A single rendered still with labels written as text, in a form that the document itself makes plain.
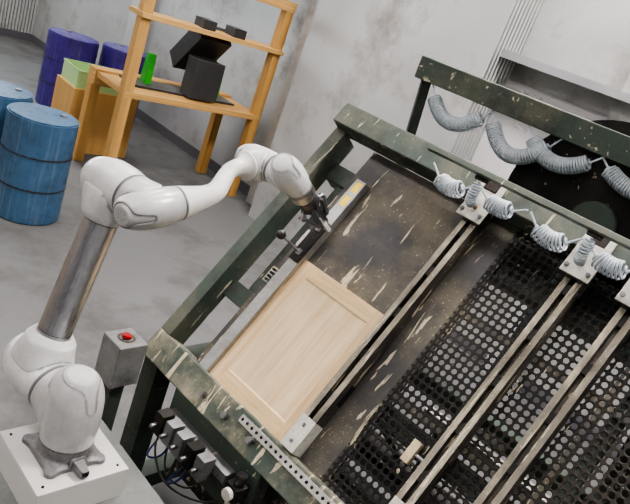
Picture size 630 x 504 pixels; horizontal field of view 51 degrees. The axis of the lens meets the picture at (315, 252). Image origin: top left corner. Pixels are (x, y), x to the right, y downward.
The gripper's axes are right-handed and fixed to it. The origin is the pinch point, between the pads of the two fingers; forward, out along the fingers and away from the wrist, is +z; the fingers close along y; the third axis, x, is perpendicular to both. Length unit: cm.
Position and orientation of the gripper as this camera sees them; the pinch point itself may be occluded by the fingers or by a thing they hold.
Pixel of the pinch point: (324, 225)
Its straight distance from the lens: 245.3
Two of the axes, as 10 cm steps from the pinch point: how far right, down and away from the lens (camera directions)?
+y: 6.4, -7.5, 1.5
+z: 3.5, 4.6, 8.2
